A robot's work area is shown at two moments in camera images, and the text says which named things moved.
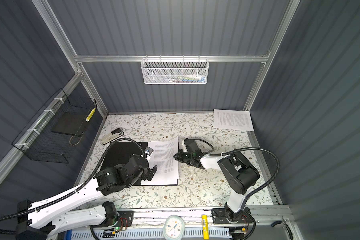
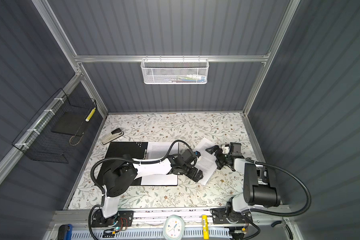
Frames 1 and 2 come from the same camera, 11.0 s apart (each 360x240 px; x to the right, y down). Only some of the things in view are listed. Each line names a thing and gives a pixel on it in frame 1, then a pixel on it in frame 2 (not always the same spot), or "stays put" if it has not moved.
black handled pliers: (283, 221) stays put
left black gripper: (148, 175) → (192, 174)
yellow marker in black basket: (90, 114) stays put
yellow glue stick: (205, 225) stays put
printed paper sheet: (233, 119) → (206, 163)
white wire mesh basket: (174, 71) stays put
